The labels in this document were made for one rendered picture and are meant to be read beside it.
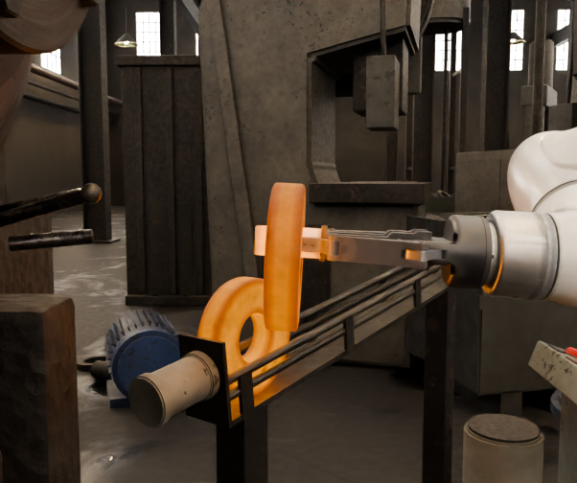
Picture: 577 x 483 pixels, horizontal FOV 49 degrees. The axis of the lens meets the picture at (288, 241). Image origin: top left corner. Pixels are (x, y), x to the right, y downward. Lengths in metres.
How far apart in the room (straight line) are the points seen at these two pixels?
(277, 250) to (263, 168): 2.47
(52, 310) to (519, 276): 0.44
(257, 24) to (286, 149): 0.60
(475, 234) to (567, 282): 0.10
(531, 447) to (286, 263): 0.59
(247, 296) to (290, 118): 2.26
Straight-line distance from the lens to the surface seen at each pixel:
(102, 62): 9.29
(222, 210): 3.11
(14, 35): 0.35
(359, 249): 0.61
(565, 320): 2.59
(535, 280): 0.65
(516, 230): 0.65
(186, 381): 0.73
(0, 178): 0.86
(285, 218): 0.59
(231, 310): 0.77
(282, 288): 0.58
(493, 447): 1.03
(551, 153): 0.79
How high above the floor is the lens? 0.91
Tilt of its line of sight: 6 degrees down
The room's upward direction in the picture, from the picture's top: straight up
